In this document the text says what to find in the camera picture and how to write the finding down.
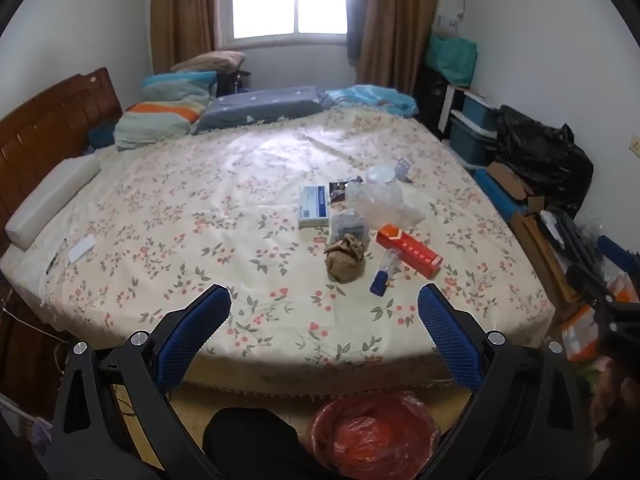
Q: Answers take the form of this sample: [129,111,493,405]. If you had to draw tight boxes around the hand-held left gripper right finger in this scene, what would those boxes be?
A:
[416,283,597,480]

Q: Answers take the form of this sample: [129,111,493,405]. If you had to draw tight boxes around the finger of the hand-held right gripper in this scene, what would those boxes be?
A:
[596,235,640,273]
[566,262,618,308]

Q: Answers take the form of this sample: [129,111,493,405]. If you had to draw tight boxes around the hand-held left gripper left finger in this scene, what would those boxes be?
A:
[47,284,233,480]

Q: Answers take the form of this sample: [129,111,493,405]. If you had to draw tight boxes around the red bin with plastic liner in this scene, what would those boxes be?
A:
[307,391,443,480]

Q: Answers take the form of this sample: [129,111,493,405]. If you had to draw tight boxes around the brown paper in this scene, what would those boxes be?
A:
[323,236,369,284]

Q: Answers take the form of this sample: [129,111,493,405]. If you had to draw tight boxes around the clear plastic bag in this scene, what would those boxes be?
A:
[345,179,427,234]

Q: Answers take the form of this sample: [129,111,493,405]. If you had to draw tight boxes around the blue white medicine box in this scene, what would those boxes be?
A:
[298,184,331,230]

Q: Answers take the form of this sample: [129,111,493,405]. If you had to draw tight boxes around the person's right hand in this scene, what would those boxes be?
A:
[589,362,640,443]

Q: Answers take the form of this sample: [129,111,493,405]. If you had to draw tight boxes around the orange white carton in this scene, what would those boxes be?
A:
[560,272,640,363]

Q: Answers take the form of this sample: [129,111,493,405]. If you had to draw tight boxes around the blue capped clear tube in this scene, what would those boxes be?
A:
[369,250,402,297]

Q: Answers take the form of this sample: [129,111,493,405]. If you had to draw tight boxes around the red carton box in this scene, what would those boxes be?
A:
[375,224,444,280]

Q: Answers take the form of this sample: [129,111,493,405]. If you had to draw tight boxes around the black garbage bag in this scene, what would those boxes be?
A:
[494,105,595,218]

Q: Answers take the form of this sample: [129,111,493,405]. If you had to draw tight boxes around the floral bed sheet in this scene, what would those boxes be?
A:
[0,106,557,403]

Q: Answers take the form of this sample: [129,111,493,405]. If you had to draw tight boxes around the white paper slip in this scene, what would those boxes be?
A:
[67,234,97,264]

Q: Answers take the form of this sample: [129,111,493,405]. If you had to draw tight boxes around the grey foil packet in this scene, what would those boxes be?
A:
[329,209,370,247]

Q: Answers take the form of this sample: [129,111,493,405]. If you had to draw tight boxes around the white round lid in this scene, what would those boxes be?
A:
[366,164,397,185]

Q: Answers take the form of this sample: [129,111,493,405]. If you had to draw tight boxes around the dark small packet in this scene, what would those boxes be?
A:
[328,179,365,206]

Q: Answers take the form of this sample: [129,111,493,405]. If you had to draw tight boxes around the blue storage box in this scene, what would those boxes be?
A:
[448,111,498,166]
[461,91,502,132]

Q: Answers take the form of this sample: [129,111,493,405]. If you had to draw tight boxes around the white foam pillow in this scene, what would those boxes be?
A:
[4,154,102,251]

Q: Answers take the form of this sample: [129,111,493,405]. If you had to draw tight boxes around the orange striped pillow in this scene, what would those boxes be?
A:
[113,101,217,151]

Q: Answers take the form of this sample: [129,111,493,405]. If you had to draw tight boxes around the grey blue patterned pillow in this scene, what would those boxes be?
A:
[193,86,335,134]

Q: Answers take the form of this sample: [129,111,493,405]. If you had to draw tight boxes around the blue folded quilt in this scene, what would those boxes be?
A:
[140,70,219,107]

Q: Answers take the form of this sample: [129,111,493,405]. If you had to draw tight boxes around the light blue cloth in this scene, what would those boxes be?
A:
[325,85,419,119]

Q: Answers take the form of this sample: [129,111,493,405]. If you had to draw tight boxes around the teal bag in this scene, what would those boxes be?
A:
[425,33,478,88]

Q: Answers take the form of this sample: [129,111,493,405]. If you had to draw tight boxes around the brown wooden headboard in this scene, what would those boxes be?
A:
[0,67,124,256]

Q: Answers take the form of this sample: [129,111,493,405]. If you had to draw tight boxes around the beige folded blanket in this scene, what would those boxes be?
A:
[170,50,247,75]

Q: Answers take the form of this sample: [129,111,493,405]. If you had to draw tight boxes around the brown curtain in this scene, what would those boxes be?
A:
[345,0,446,98]
[150,0,217,75]

